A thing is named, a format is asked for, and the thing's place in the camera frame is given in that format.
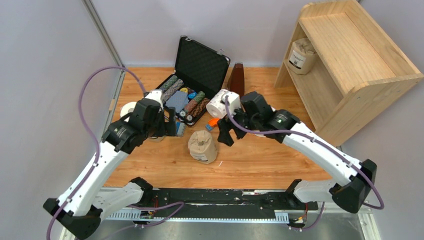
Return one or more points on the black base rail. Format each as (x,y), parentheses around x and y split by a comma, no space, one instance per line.
(226,204)

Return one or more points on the aluminium frame post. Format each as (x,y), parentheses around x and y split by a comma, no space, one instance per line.
(93,13)

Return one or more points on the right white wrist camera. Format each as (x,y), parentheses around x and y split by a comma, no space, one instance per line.
(233,100)

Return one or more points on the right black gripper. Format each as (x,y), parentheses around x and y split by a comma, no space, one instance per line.
(224,125)

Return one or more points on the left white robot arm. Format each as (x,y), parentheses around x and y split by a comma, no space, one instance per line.
(80,209)

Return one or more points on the green blue block toy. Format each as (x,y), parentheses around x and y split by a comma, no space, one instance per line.
(180,128)

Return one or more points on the patterned paper roll lying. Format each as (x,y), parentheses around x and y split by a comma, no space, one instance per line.
(215,107)

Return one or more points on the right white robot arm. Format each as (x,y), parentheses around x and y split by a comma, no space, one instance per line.
(352,183)

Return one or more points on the brown roll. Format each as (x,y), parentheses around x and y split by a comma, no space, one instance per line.
(202,147)
(156,139)
(302,56)

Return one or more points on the black poker chip case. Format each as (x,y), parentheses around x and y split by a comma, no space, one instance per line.
(201,68)

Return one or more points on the wooden shelf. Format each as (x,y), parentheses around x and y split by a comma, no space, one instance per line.
(359,73)

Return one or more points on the brown roll front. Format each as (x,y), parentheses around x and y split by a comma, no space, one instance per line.
(202,147)

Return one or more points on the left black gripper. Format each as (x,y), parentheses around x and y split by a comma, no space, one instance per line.
(167,128)

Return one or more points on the orange curved toy piece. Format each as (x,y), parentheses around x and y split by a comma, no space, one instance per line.
(211,124)

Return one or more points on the white toilet paper roll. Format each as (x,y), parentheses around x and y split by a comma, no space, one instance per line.
(127,110)

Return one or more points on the brown metronome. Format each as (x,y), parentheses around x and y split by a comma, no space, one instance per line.
(236,81)

